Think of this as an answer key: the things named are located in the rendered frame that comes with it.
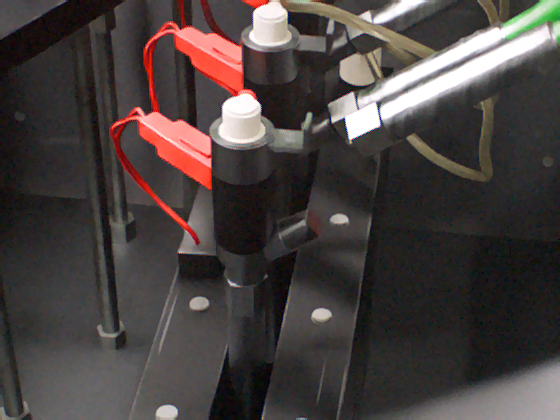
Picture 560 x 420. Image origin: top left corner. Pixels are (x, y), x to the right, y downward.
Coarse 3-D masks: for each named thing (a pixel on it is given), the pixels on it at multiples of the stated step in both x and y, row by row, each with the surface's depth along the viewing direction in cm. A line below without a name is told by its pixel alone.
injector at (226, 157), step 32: (224, 160) 57; (256, 160) 57; (224, 192) 58; (256, 192) 58; (224, 224) 59; (256, 224) 59; (288, 224) 60; (320, 224) 60; (224, 256) 60; (256, 256) 60; (224, 288) 63; (256, 288) 62; (256, 320) 63; (256, 352) 64; (256, 384) 66; (256, 416) 67
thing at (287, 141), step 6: (276, 132) 58; (282, 132) 58; (288, 132) 58; (294, 132) 58; (300, 132) 58; (276, 138) 57; (282, 138) 57; (288, 138) 57; (294, 138) 57; (300, 138) 57; (270, 144) 57; (276, 144) 57; (282, 144) 57; (288, 144) 57; (294, 144) 57; (300, 144) 57; (270, 150) 57; (276, 150) 57; (282, 150) 57; (288, 150) 57; (294, 150) 57; (300, 150) 57
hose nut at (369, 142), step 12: (372, 108) 55; (348, 120) 56; (360, 120) 56; (372, 120) 55; (348, 132) 56; (360, 132) 55; (372, 132) 55; (384, 132) 55; (360, 144) 56; (372, 144) 56; (384, 144) 56
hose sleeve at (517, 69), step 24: (552, 24) 52; (504, 48) 53; (528, 48) 52; (552, 48) 52; (456, 72) 54; (480, 72) 53; (504, 72) 53; (528, 72) 53; (408, 96) 55; (432, 96) 54; (456, 96) 54; (480, 96) 54; (384, 120) 55; (408, 120) 55; (432, 120) 55
